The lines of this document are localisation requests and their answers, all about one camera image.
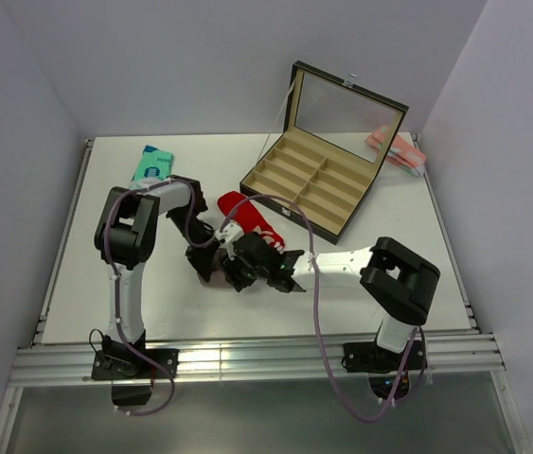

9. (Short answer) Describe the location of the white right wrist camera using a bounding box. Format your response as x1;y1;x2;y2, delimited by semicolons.
214;221;244;244

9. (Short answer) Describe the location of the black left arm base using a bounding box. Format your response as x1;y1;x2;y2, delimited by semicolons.
91;351;167;407

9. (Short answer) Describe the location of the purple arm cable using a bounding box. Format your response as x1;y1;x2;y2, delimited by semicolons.
218;194;426;425
104;175;222;417

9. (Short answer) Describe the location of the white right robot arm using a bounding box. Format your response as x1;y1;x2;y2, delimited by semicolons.
220;233;440;369

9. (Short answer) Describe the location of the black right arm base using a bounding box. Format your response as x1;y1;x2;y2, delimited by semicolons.
341;340;428;401

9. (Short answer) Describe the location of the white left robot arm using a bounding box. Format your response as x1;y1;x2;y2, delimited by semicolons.
94;176;220;377

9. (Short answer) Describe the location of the black compartment display box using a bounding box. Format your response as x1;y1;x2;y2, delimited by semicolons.
240;61;409;243

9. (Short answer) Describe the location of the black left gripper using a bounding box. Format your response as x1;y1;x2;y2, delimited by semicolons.
169;207;222;282

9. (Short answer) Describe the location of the pink patterned sock pair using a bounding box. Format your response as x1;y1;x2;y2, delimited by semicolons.
365;125;426;177

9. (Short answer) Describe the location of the aluminium front rail frame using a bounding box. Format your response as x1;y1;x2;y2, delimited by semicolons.
0;134;532;454

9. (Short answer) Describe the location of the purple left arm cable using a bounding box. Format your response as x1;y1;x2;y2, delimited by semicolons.
104;175;222;417

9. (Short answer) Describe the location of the red sock with white print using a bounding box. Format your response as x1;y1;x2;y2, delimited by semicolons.
217;191;285;252

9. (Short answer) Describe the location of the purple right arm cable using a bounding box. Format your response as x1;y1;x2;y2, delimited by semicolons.
218;194;426;425

